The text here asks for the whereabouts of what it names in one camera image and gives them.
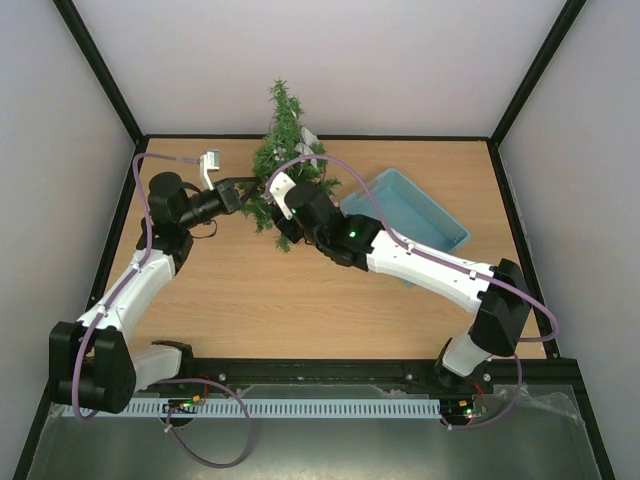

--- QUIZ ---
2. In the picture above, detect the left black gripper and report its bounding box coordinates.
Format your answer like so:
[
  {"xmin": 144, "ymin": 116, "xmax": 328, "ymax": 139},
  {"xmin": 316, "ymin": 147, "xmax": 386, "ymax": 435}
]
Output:
[{"xmin": 179, "ymin": 177, "xmax": 261, "ymax": 231}]

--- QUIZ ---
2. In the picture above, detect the small green christmas tree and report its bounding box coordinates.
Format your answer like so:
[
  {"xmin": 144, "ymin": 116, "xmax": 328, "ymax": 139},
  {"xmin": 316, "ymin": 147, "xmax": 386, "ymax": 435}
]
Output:
[{"xmin": 242, "ymin": 79, "xmax": 341, "ymax": 253}]

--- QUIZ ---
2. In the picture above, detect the light blue plastic basket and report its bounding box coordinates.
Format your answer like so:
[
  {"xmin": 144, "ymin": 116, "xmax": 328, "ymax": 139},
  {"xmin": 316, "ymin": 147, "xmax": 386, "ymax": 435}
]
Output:
[{"xmin": 368, "ymin": 168, "xmax": 471, "ymax": 252}]

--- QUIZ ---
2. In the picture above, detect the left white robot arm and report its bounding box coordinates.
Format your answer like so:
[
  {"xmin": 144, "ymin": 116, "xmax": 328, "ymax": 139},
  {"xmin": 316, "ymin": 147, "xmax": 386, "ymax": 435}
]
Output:
[{"xmin": 48, "ymin": 172, "xmax": 259, "ymax": 417}]

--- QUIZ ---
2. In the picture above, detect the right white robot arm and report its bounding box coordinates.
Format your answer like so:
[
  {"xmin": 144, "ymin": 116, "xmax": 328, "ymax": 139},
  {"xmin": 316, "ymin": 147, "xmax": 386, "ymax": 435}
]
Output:
[{"xmin": 270, "ymin": 182, "xmax": 530, "ymax": 392}]

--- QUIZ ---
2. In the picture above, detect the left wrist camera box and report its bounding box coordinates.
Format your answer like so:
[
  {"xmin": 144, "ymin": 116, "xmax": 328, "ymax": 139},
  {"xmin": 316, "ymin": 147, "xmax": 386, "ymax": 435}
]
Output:
[{"xmin": 199, "ymin": 149, "xmax": 220, "ymax": 190}]

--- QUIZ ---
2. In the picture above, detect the white cable duct rail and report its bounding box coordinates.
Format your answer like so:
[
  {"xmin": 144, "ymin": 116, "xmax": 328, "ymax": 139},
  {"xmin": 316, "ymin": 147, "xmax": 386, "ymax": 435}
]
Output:
[{"xmin": 60, "ymin": 399, "xmax": 443, "ymax": 420}]

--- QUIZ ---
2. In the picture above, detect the black frame rail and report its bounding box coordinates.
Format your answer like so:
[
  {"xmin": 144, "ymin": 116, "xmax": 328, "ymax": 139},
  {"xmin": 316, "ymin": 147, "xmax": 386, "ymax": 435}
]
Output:
[{"xmin": 60, "ymin": 356, "xmax": 581, "ymax": 393}]

